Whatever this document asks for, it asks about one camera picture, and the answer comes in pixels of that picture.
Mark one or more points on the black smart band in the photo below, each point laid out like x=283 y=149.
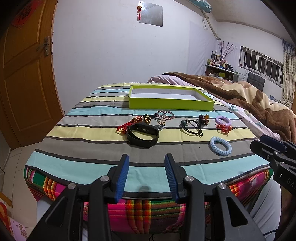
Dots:
x=142 y=135

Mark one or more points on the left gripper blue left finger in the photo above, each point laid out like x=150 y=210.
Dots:
x=109 y=188

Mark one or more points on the black gold chain charm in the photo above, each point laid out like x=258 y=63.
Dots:
x=146 y=119

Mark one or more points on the wall air conditioner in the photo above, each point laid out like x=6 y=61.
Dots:
x=202 y=4

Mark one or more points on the grey hair elastic with flower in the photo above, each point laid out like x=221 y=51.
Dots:
x=158 y=122

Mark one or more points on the purple branch bouquet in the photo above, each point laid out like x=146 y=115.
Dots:
x=225 y=50

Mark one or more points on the brown beige fleece blanket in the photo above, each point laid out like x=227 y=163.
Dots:
x=277 y=117

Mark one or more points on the red chinese knot ornament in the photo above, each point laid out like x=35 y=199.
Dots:
x=139 y=10

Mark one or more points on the black elastic teal bead tie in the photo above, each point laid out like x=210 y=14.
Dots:
x=192 y=127

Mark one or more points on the lime green tray box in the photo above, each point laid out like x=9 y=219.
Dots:
x=168 y=97

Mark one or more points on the silver wall mirror sheet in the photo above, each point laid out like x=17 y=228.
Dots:
x=151 y=14

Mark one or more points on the striped pastel cloth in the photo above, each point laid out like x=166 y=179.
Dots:
x=84 y=145

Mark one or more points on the cluttered white shelf desk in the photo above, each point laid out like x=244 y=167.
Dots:
x=216 y=67

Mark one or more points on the floral curtain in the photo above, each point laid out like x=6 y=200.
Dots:
x=288 y=73

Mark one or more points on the orange wooden door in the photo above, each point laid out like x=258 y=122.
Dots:
x=30 y=105

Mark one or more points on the red fu door sticker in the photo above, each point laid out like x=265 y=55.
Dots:
x=25 y=13

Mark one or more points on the colourful plaid blanket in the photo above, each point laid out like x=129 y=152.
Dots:
x=146 y=216

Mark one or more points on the black padded chair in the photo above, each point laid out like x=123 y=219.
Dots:
x=256 y=80

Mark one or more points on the barred window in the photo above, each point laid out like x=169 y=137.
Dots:
x=261 y=64

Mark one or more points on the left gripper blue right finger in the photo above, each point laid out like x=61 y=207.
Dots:
x=183 y=187

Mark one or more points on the brass door latch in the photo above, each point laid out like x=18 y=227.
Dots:
x=46 y=46

